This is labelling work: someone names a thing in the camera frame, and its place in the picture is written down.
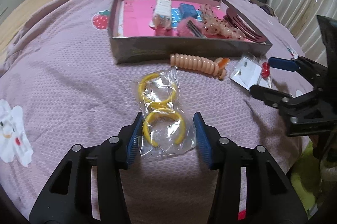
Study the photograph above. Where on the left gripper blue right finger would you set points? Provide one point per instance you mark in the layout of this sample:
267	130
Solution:
203	142

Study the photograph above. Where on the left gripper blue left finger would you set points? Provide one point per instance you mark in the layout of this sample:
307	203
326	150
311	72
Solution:
132	147

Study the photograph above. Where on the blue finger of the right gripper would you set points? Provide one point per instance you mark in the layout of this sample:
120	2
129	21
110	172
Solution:
283	64
269	96

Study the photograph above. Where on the bagged yellow hoop earrings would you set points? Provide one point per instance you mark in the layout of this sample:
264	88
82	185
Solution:
167	128

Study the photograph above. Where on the maroon large hair clip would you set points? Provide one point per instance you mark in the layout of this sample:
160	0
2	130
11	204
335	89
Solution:
235	21

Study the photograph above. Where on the red cherry earrings card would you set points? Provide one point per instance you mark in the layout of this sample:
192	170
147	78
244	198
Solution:
265	78

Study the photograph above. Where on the white earring card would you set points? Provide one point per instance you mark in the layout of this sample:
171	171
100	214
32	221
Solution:
247	71

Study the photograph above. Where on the pink fuzzy hair clip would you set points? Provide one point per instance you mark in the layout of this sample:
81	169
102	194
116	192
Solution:
183	30

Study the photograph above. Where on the white comb hair clip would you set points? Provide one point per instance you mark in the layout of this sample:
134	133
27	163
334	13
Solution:
162	15

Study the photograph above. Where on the shallow dark cardboard box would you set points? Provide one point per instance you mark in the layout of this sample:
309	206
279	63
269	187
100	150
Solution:
139	49

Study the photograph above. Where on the pink book in box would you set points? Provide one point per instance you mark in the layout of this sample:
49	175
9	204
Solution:
149	18

